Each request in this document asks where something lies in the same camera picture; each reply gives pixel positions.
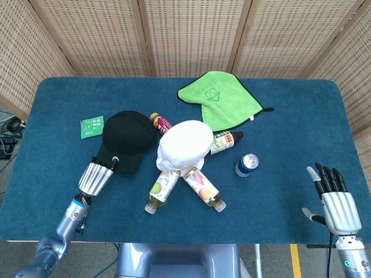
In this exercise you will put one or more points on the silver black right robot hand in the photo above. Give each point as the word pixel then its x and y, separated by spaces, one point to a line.
pixel 340 210

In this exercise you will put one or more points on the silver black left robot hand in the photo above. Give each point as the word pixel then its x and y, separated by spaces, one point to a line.
pixel 95 179

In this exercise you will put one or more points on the black baseball cap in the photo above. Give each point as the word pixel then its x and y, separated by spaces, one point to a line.
pixel 127 136

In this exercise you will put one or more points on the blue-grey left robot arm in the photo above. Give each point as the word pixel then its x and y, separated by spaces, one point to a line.
pixel 66 220

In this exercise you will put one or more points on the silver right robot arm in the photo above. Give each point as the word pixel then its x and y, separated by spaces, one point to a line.
pixel 350 257

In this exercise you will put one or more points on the red label bottle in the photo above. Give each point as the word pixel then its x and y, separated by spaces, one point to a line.
pixel 162 124

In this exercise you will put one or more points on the white cap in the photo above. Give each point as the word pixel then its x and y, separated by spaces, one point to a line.
pixel 185 142

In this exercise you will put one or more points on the dark bottle black cap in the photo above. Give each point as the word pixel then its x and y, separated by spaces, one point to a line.
pixel 224 142

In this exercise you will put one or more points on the green square packet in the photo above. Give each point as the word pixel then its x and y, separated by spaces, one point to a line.
pixel 90 127

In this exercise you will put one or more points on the green apple label tea bottle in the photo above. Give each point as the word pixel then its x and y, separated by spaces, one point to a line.
pixel 162 188

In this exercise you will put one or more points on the blue felt table cover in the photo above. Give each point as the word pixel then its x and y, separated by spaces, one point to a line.
pixel 87 95

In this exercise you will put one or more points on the black power adapter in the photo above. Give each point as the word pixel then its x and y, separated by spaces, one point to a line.
pixel 5 149

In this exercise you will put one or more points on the white table leg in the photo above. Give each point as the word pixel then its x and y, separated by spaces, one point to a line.
pixel 258 260

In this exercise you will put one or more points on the blue drink can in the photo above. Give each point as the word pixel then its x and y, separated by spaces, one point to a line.
pixel 246 166

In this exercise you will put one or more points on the peach label tea bottle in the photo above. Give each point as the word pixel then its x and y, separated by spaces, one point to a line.
pixel 203 188

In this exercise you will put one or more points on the blue-grey robot torso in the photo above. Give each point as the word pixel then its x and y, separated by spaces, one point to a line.
pixel 176 260

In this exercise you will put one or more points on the woven wood screen panel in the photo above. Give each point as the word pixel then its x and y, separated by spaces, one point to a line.
pixel 23 52
pixel 350 72
pixel 192 37
pixel 95 37
pixel 290 37

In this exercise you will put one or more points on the green microfiber towel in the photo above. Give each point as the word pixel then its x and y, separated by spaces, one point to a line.
pixel 223 107

